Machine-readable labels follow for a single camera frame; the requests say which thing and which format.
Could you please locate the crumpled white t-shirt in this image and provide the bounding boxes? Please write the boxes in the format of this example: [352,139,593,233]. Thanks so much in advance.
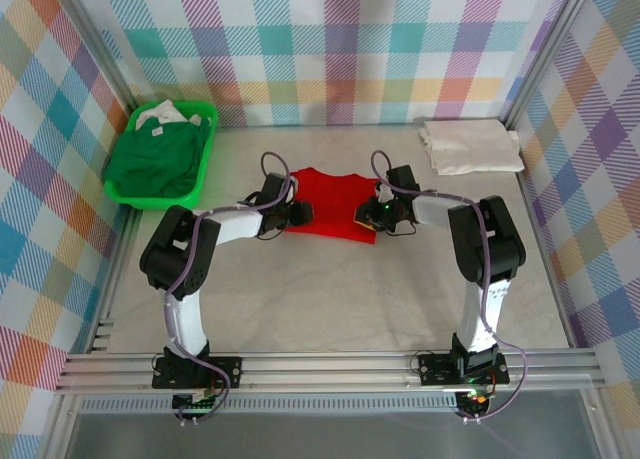
[134,100,204,129]

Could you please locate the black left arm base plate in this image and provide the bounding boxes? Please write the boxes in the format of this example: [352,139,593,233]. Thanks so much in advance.
[152,356,244,391]

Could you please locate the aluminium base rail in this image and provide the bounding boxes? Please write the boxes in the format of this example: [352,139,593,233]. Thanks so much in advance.
[54,351,606,395]

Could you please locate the aluminium frame post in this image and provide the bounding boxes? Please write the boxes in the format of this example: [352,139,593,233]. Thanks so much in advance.
[47,0,141,113]
[499,0,597,130]

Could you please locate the grey slotted cable duct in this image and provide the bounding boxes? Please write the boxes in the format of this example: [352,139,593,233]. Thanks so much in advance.
[79,397,459,414]

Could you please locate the folded white t-shirt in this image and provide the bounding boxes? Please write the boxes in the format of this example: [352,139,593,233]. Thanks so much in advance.
[418,117,526,177]

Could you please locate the red t-shirt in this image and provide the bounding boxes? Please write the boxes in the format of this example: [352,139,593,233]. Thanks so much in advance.
[283,167,382,244]

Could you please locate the grey sheet panel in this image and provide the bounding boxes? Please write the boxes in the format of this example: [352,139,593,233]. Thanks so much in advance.
[64,411,601,459]

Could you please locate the green t-shirt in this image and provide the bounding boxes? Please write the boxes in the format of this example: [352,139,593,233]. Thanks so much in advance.
[106,118,214,198]

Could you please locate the aluminium frame leg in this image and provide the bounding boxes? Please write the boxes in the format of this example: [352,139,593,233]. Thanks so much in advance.
[42,393,91,459]
[582,386,619,459]

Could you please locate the green plastic bin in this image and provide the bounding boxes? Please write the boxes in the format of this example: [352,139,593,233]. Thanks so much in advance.
[103,99,220,211]

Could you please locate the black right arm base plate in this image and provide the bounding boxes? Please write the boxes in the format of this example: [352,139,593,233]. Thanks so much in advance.
[417,353,510,386]

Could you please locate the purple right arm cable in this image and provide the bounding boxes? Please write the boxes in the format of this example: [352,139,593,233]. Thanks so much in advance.
[369,150,532,425]

